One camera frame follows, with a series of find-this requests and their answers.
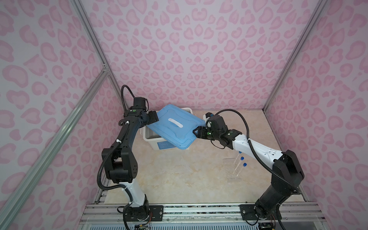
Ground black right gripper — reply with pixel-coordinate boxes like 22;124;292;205
191;126;221;140

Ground white plastic storage bin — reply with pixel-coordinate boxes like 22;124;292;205
141;108;193;150

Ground blue plastic bin lid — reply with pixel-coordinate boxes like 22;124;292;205
148;104;205;150

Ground clear acrylic test tube rack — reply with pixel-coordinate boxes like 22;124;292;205
222;157;245;183

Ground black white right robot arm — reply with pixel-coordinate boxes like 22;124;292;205
193;113;305;220

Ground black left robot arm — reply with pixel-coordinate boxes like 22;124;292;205
97;97;158;221

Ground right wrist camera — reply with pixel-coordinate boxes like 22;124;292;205
203;112;214;122

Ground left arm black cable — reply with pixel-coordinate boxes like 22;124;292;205
96;84;136;230

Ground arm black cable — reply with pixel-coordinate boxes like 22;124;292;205
214;108;301;230
96;84;136;230

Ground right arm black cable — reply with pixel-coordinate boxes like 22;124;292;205
214;108;301;230

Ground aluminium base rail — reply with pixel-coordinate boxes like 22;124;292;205
78;202;329;230

